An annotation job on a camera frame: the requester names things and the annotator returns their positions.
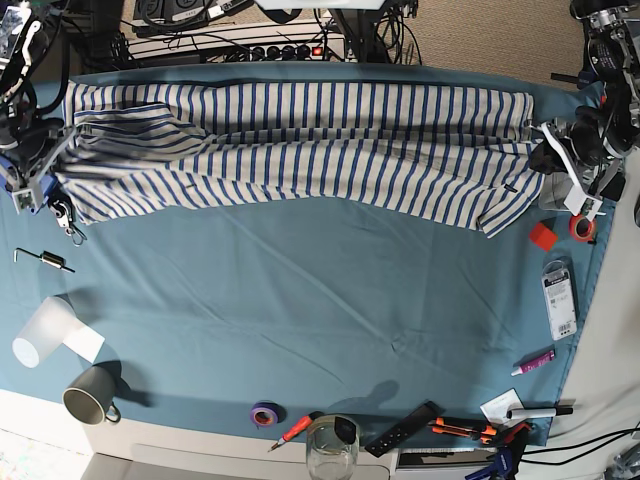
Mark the purple glue tube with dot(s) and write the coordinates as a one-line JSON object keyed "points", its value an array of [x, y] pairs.
{"points": [[534, 363]]}

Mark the blue spring clamp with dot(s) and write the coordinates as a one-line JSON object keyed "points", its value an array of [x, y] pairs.
{"points": [[582, 80]]}

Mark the blue black bar clamp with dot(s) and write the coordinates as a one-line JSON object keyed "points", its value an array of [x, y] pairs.
{"points": [[510, 449]]}

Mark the blue clamp block black knob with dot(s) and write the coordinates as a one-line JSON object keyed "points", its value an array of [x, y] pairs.
{"points": [[28, 192]]}

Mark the orange black utility knife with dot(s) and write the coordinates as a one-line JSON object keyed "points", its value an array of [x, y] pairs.
{"points": [[472, 429]]}

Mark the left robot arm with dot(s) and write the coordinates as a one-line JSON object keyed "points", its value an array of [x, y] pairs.
{"points": [[583, 160]]}

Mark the white marker pen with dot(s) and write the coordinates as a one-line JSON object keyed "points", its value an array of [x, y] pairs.
{"points": [[537, 413]]}

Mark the metal carabiner key clip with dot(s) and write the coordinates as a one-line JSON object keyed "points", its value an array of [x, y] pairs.
{"points": [[63, 213]]}

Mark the grey patterned notebook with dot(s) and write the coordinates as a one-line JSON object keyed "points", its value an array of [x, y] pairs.
{"points": [[561, 193]]}

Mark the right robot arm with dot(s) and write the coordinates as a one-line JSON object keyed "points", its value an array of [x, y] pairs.
{"points": [[32, 138]]}

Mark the black square box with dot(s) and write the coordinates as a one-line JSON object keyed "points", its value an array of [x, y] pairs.
{"points": [[614, 188]]}

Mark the red cube block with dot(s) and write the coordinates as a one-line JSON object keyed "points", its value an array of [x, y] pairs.
{"points": [[543, 237]]}

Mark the blue white striped T-shirt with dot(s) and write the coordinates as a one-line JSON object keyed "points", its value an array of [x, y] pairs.
{"points": [[459, 156]]}

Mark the clear glass jar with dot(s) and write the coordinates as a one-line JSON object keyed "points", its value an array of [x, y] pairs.
{"points": [[332, 447]]}

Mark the teal table cloth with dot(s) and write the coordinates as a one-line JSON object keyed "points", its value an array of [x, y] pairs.
{"points": [[311, 304]]}

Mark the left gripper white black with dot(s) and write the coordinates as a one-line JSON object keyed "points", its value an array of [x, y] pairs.
{"points": [[562, 159]]}

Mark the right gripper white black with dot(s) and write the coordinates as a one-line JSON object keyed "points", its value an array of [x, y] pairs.
{"points": [[52, 150]]}

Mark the black remote control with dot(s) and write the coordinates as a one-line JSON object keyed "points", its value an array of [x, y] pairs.
{"points": [[403, 430]]}

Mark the black power strip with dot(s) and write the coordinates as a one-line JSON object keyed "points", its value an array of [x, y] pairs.
{"points": [[277, 52]]}

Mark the red tape roll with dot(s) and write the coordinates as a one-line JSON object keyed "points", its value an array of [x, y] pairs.
{"points": [[582, 229]]}

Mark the grey ceramic mug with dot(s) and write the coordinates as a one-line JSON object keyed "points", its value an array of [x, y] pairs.
{"points": [[89, 398]]}

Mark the orange handled screwdriver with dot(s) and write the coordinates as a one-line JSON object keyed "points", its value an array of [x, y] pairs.
{"points": [[300, 426]]}

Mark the clear plastic bit case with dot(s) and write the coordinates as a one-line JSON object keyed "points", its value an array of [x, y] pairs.
{"points": [[558, 294]]}

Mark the white paper card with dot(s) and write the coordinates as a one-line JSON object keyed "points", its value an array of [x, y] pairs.
{"points": [[496, 410]]}

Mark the purple tape roll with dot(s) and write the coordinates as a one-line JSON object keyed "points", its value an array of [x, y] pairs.
{"points": [[265, 414]]}

